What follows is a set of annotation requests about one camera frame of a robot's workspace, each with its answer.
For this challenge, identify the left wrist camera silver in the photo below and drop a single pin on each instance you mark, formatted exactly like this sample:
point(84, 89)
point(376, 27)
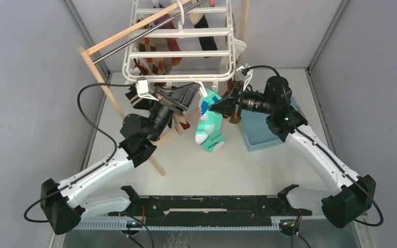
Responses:
point(143, 90)

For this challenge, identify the white plastic sock hanger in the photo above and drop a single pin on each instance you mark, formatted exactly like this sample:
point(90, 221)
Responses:
point(204, 39)

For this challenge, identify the green white sock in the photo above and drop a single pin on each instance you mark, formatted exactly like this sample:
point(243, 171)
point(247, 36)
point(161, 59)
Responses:
point(208, 133)

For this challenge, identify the black sock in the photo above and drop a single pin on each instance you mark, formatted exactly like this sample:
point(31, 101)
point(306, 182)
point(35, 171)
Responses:
point(136, 101)

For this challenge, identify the metal rack rod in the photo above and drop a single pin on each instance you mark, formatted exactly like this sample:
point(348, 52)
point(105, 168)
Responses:
point(139, 26)

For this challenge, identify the argyle brown sock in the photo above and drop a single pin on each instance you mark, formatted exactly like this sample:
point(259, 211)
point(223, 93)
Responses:
point(150, 65)

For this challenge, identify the striped brown green sock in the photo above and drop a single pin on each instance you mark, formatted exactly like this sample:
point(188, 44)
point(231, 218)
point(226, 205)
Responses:
point(233, 98)

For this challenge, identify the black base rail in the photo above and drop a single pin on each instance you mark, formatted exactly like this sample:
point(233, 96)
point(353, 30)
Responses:
point(212, 211)

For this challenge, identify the blue plastic basket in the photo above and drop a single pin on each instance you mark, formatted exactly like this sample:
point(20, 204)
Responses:
point(255, 131)

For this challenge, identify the red cuff tan sock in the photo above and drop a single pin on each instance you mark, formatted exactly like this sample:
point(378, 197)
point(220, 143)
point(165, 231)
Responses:
point(172, 48)

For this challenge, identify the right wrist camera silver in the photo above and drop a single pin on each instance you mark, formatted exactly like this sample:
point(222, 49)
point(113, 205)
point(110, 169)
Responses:
point(244, 74)

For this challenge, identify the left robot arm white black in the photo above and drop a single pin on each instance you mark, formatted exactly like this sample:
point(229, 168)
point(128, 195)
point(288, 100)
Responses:
point(67, 202)

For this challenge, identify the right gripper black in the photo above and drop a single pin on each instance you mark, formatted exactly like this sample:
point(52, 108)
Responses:
point(229, 106)

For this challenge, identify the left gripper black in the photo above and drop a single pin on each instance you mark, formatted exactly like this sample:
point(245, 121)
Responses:
point(177, 99)

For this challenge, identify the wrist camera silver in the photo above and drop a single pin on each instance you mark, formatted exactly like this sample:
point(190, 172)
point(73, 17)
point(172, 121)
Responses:
point(143, 90)
point(244, 74)

